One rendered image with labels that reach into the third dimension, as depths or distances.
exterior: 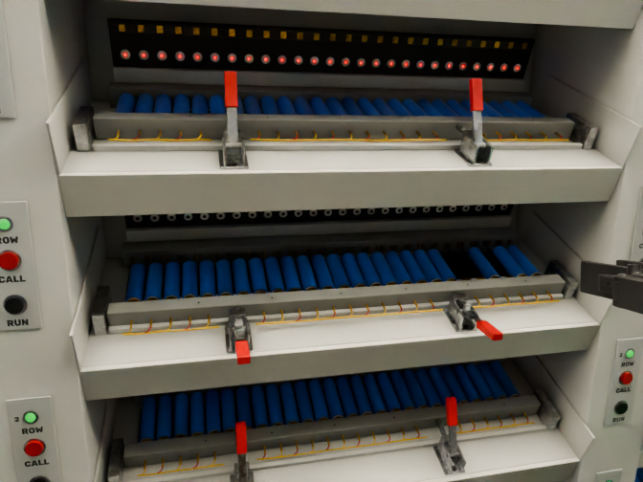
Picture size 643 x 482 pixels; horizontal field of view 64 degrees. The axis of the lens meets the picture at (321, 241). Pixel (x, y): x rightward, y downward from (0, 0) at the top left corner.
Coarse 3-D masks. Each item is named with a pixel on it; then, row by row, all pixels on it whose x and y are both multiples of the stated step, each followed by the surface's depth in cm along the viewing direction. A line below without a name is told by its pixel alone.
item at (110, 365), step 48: (96, 240) 61; (528, 240) 78; (96, 288) 60; (576, 288) 68; (96, 336) 55; (144, 336) 56; (192, 336) 57; (288, 336) 58; (336, 336) 59; (384, 336) 59; (432, 336) 60; (480, 336) 61; (528, 336) 63; (576, 336) 65; (96, 384) 53; (144, 384) 54; (192, 384) 56; (240, 384) 57
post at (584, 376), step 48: (576, 48) 67; (624, 48) 59; (624, 96) 60; (624, 192) 61; (576, 240) 68; (624, 240) 62; (624, 336) 66; (576, 384) 69; (624, 432) 70; (576, 480) 70; (624, 480) 72
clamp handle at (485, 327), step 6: (468, 306) 61; (462, 312) 61; (468, 312) 61; (474, 318) 59; (480, 324) 57; (486, 324) 57; (480, 330) 57; (486, 330) 56; (492, 330) 55; (498, 330) 55; (492, 336) 55; (498, 336) 55
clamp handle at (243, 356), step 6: (234, 324) 55; (240, 324) 55; (234, 330) 55; (240, 330) 55; (234, 336) 54; (240, 336) 54; (240, 342) 52; (246, 342) 52; (240, 348) 50; (246, 348) 50; (240, 354) 49; (246, 354) 49; (240, 360) 49; (246, 360) 49
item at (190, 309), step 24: (360, 288) 62; (384, 288) 63; (408, 288) 63; (432, 288) 64; (456, 288) 64; (480, 288) 65; (504, 288) 65; (528, 288) 66; (552, 288) 67; (120, 312) 55; (144, 312) 56; (168, 312) 57; (192, 312) 57; (216, 312) 58; (264, 312) 59; (288, 312) 60; (408, 312) 62
